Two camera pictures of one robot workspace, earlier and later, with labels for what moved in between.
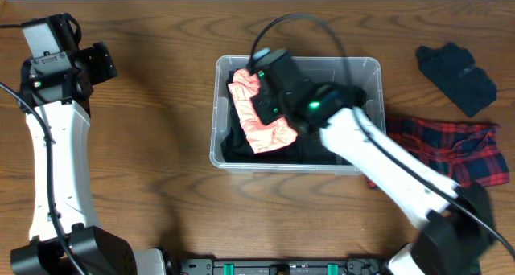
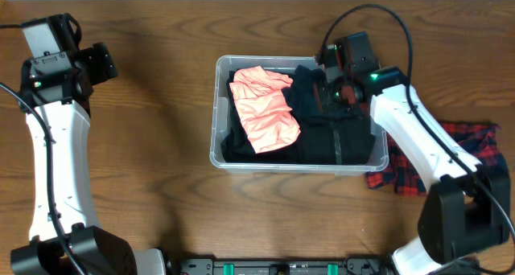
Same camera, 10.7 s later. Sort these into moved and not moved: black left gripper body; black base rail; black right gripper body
Moved: black right gripper body
Not moved: black base rail; black left gripper body
